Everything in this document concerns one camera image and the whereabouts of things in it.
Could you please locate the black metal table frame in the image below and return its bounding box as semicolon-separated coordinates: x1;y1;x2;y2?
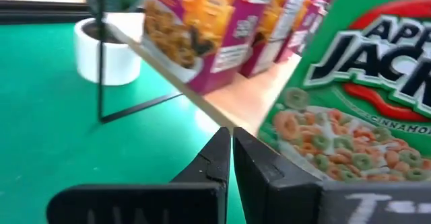
0;0;98;26

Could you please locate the wooden shelf black frame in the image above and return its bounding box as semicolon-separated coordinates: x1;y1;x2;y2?
95;0;303;136

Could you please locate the green plant white pot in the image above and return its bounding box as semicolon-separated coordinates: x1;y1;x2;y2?
71;0;146;86

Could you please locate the Raisin Bran cereal box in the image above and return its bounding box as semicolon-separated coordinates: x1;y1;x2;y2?
141;0;274;96
275;0;343;65
238;0;326;79

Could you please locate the Apple Jacks cereal box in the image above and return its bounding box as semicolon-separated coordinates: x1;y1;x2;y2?
256;0;431;185

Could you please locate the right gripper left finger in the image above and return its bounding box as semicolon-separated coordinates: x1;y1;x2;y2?
46;126;233;224

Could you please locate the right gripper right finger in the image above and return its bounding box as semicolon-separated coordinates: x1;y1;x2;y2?
233;126;431;224

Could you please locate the green table mat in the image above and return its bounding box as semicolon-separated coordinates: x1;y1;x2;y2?
0;22;246;224

